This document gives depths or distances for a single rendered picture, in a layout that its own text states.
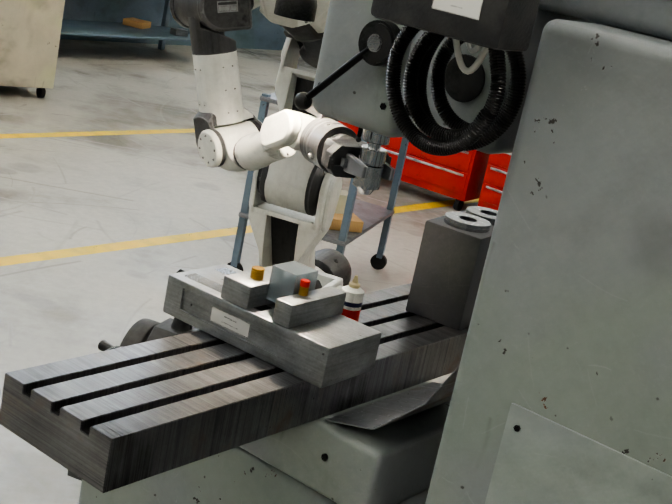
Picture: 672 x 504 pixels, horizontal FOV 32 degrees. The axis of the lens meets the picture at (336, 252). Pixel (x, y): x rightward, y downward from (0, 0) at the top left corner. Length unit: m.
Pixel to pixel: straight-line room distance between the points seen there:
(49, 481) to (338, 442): 1.59
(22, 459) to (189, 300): 1.56
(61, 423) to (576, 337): 0.70
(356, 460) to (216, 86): 0.86
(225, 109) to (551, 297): 1.01
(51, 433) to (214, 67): 0.95
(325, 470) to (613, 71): 0.81
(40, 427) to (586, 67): 0.88
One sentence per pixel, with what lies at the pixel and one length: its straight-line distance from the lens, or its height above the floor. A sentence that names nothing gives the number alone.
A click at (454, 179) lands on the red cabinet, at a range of 7.30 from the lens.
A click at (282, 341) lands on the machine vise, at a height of 0.97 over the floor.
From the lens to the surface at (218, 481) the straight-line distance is 2.11.
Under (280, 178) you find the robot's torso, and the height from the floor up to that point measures 1.02.
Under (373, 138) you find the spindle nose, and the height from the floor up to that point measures 1.29.
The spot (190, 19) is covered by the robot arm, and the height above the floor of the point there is 1.37.
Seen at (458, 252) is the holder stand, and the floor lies 1.08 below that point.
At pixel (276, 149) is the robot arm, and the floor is 1.19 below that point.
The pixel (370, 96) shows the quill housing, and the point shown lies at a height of 1.37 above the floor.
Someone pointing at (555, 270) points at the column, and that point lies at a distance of 1.56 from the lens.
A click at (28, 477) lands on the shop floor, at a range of 3.37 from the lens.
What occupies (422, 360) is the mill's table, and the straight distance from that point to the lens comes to 2.13.
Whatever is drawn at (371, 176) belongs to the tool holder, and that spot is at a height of 1.22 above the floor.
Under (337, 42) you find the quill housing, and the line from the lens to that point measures 1.90.
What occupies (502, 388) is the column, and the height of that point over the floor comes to 1.06.
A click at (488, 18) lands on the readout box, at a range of 1.44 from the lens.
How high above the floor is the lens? 1.64
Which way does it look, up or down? 16 degrees down
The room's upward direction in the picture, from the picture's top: 12 degrees clockwise
